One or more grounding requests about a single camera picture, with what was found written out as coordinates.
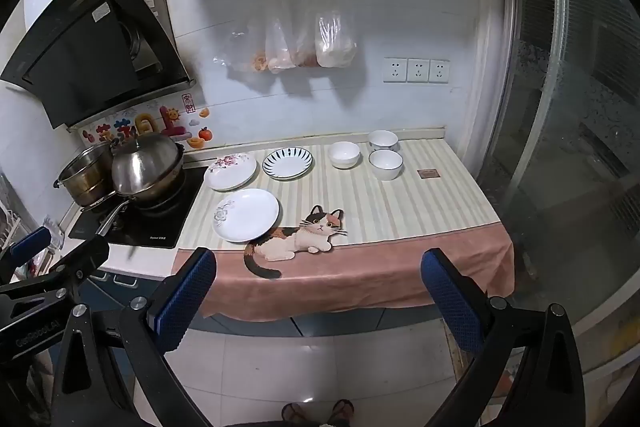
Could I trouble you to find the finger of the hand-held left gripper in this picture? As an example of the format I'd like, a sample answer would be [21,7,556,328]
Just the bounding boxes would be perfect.
[0,227,53,280]
[0,234,111,305]

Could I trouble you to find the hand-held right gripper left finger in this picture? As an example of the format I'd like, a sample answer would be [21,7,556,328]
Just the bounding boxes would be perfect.
[50,247,218,427]

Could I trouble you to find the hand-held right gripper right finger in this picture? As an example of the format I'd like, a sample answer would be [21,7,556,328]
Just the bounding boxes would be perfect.
[420,248,588,427]

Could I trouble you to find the grey flower white plate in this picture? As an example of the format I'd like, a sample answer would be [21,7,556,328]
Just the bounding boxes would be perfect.
[212,188,280,243]

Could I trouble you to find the pink flower plate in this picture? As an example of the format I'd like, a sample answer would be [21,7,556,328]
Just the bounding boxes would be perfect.
[203,152,259,192]

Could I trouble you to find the white bowl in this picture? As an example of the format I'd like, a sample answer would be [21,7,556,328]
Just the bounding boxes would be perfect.
[367,130,400,153]
[328,141,361,170]
[368,149,404,182]

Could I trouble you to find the blue striped rim plate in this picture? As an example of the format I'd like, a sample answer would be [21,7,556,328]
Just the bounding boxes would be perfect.
[262,147,315,180]

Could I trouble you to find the black induction cooktop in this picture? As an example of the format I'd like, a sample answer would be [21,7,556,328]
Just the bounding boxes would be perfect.
[68,164,209,250]

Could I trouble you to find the steel stockpot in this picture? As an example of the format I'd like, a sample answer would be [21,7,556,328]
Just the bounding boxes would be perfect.
[53,142,119,206]

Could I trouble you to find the steel wok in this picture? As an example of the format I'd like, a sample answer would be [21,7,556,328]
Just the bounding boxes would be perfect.
[80,167,187,238]

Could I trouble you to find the striped cat print tablecloth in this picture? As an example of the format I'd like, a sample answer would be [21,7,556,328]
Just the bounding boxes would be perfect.
[171,138,516,323]

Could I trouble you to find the steel wok lid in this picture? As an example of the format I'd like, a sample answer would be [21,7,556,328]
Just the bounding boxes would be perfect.
[110,132,185,196]

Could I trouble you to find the person's right foot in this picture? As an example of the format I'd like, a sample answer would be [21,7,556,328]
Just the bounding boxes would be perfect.
[327,399,355,427]

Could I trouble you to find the person's foot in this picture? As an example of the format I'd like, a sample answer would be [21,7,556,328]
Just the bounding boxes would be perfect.
[281,402,307,426]
[327,399,355,427]

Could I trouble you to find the person's left foot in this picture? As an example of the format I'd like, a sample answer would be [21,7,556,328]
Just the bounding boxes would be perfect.
[281,402,307,426]

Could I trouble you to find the black range hood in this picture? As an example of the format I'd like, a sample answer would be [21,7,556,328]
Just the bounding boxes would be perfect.
[0,0,197,130]

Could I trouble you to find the clear plastic bag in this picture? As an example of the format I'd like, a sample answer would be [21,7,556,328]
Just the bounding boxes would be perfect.
[214,0,268,75]
[315,0,359,69]
[295,0,322,68]
[264,0,302,74]

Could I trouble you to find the colourful wall stickers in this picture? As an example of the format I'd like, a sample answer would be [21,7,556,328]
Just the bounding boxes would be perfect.
[81,92,216,151]

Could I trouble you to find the white wall socket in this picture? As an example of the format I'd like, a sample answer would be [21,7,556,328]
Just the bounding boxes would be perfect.
[384,58,407,83]
[430,59,452,84]
[407,58,430,83]

